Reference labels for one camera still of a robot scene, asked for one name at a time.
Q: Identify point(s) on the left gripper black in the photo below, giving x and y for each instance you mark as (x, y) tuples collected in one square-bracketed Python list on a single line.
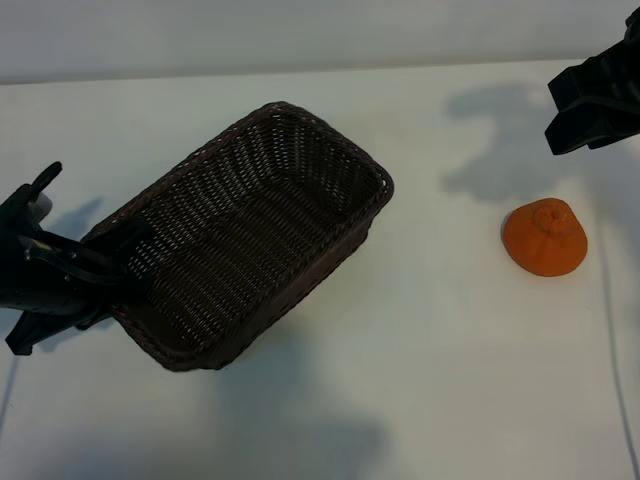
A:
[(40, 285)]

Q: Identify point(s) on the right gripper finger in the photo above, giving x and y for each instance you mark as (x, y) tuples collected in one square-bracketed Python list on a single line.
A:
[(600, 82), (580, 129)]

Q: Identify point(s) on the orange fruit with knob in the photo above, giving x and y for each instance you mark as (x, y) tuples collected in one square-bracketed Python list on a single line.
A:
[(542, 245)]

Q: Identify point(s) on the dark brown wicker basket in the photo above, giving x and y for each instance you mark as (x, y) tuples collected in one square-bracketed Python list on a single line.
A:
[(250, 235)]

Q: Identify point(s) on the black right camera bracket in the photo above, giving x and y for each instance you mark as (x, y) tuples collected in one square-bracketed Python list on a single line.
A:
[(633, 27)]

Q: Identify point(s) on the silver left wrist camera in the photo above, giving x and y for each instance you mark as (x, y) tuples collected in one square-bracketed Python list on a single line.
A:
[(42, 205)]

